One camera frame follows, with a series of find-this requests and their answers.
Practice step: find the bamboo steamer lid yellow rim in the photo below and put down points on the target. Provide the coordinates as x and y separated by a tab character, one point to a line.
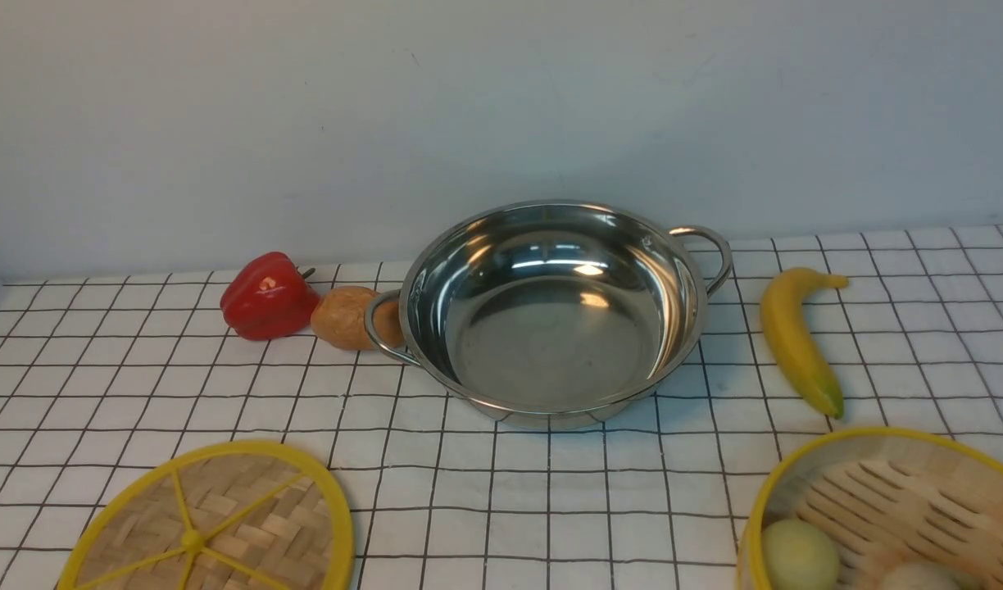
248	514

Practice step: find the bamboo steamer basket yellow rim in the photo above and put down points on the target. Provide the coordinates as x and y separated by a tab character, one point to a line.
886	497

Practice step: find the stainless steel pot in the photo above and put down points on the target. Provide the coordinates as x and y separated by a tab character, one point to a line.
553	314

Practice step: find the brown potato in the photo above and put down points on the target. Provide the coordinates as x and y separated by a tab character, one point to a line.
339	319

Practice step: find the red bell pepper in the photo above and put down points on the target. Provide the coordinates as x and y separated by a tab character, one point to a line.
268	299

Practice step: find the yellow banana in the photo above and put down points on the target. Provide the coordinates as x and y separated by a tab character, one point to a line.
790	340

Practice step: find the green round bun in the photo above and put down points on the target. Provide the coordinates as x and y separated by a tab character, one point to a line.
799	555

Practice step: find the checkered white tablecloth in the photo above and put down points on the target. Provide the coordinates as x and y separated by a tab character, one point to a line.
103	379

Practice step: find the white round bun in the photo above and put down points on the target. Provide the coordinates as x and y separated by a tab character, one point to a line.
920	575

